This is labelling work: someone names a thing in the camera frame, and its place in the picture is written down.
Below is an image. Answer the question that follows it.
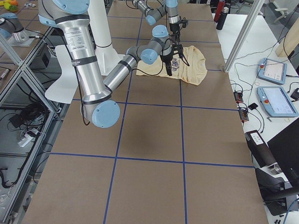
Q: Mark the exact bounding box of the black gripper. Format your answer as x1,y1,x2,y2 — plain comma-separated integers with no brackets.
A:
169,22,181,45
161,44,190,76

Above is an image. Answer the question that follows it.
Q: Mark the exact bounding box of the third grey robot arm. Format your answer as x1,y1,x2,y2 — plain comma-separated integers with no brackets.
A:
0,12,28,42

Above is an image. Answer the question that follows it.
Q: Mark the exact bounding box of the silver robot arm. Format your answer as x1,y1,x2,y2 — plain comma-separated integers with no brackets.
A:
132,0,184,45
38,0,188,128

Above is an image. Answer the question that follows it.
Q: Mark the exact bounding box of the black water bottle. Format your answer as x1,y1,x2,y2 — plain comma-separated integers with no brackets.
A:
216,7,229,30

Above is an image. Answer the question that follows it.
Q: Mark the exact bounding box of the red water bottle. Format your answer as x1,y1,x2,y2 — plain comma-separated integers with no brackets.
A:
214,0,225,22

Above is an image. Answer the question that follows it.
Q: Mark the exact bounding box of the orange electronics board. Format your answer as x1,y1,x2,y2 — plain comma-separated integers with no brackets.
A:
238,108,249,123
234,91,243,103

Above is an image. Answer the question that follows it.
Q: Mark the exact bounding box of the far blue teach pendant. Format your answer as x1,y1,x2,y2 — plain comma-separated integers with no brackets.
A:
257,58,287,85

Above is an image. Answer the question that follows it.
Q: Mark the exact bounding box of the blue teach pendant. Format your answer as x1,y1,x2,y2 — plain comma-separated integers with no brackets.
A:
257,58,287,85
257,86,299,118

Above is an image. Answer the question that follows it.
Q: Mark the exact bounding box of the near blue teach pendant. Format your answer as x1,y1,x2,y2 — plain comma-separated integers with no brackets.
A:
257,86,299,118

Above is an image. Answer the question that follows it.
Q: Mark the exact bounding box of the white plastic chair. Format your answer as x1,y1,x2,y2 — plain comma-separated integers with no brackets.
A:
45,45,78,104

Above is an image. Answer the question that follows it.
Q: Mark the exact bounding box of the black power adapter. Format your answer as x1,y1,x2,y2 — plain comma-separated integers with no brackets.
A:
291,88,299,101

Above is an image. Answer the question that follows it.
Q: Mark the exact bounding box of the dark cardboard roll box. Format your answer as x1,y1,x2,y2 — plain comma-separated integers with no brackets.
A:
245,130,276,167

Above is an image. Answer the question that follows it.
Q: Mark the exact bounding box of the black monitor screen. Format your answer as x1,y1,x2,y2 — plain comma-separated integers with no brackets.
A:
267,119,299,186

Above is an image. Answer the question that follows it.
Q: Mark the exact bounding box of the white power strip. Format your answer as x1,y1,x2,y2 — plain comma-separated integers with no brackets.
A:
18,132,37,147

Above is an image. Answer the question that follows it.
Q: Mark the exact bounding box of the green plastic toy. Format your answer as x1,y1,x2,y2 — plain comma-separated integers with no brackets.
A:
0,0,18,12

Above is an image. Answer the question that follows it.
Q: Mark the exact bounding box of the aluminium frame post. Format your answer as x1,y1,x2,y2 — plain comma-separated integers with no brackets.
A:
223,0,264,73

